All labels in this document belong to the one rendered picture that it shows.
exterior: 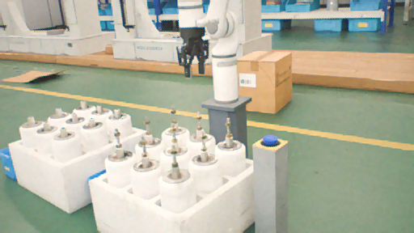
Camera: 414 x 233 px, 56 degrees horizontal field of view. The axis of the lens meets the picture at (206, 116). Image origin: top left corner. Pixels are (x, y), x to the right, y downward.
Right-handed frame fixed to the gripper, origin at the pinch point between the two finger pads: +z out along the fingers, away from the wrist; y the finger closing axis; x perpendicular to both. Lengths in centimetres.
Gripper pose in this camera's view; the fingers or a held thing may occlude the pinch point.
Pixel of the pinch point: (195, 72)
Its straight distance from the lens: 121.0
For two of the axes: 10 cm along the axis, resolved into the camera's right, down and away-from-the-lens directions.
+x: 8.3, 1.3, -5.5
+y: -5.6, 3.0, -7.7
